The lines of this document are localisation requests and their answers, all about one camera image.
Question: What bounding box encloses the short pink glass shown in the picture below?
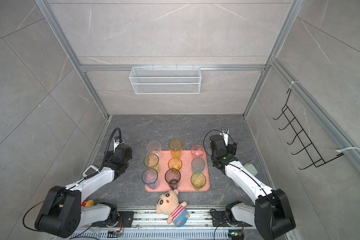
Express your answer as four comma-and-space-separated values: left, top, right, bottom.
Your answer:
191, 145, 205, 158

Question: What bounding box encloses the teal dimpled glass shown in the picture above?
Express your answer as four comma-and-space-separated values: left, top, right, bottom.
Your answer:
191, 158, 206, 174

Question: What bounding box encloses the tall green glass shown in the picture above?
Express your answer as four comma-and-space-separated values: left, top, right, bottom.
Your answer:
143, 154, 160, 173

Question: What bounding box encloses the short green glass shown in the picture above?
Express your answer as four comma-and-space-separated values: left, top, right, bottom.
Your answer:
191, 172, 207, 191

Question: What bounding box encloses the tall blue glass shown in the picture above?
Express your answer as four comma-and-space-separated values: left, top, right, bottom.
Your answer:
142, 169, 160, 190

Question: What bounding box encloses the pink plastic tray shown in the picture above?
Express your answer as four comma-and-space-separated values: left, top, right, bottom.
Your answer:
145, 151, 210, 193

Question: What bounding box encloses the clear glass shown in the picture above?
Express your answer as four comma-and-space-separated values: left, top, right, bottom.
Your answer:
147, 141, 162, 159

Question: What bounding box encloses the short yellow glass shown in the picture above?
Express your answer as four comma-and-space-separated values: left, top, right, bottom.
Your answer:
168, 158, 183, 170

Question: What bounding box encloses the tall yellow glass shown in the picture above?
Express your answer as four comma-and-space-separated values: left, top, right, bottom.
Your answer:
169, 139, 183, 159

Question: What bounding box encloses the dark grey glass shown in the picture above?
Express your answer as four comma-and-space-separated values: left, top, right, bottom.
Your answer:
165, 169, 181, 190

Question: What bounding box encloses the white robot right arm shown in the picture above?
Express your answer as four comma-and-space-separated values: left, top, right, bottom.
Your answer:
209, 132, 296, 240

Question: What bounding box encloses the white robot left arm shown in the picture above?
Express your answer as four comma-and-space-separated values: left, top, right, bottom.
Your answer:
35, 144, 133, 238

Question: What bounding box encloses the white digital clock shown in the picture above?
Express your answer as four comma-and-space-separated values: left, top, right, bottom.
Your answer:
82, 165, 99, 178

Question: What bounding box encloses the pale green box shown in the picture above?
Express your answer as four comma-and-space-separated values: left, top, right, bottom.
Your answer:
244, 163, 258, 177

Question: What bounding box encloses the yellow plush toy red dress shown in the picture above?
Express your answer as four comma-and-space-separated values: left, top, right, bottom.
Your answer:
81, 200, 94, 208

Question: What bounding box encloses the boy plush doll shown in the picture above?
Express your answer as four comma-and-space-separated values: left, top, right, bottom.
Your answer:
156, 189, 190, 227

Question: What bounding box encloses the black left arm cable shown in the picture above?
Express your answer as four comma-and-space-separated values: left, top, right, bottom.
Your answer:
99, 127, 122, 172

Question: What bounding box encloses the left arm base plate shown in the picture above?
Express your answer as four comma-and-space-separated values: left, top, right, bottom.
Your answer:
106, 211, 134, 228

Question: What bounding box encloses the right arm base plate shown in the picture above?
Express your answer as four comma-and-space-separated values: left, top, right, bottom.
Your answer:
209, 209, 238, 227

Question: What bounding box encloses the aluminium rail at front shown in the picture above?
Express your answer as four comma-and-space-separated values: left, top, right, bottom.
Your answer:
46, 206, 298, 240

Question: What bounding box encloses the white wire mesh basket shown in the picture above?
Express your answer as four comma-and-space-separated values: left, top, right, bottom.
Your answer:
129, 67, 202, 95

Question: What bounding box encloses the black wire hook rack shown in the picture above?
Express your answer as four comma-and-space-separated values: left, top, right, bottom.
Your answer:
273, 89, 345, 171

